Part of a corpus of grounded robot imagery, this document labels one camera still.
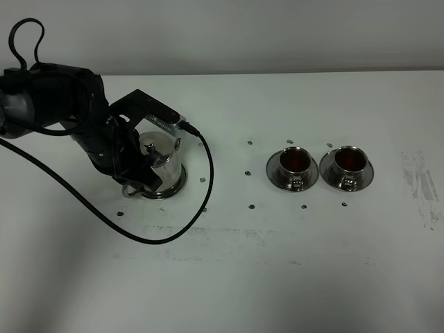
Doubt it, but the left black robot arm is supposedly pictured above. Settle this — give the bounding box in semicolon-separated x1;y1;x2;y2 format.
1;64;166;190

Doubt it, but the right steel saucer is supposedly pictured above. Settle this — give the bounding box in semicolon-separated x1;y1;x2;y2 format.
319;148;374;192

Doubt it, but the steel saucer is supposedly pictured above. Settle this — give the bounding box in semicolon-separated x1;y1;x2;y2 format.
266;149;319;192
319;148;374;192

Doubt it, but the left steel teacup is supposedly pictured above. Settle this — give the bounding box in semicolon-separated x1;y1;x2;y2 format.
279;146;311;191

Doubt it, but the stainless steel teapot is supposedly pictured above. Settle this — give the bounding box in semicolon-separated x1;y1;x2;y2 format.
122;131;182;198

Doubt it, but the left steel saucer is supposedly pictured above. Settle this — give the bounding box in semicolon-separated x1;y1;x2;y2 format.
266;149;319;192

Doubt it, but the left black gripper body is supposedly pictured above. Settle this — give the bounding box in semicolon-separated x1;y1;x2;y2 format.
71;69;143;181

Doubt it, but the left black camera cable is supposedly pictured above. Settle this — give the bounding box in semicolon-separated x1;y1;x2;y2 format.
0;17;214;245

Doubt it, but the round steel teapot coaster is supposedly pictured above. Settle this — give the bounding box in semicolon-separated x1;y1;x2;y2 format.
142;165;187;200

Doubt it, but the right steel teacup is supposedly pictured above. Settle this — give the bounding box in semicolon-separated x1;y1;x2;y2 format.
333;146;368;191

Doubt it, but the steel teacup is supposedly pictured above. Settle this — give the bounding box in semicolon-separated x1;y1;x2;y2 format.
279;146;311;191
333;146;368;191

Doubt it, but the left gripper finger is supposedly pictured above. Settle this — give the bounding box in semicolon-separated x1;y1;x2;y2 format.
112;163;163;191
123;116;149;163

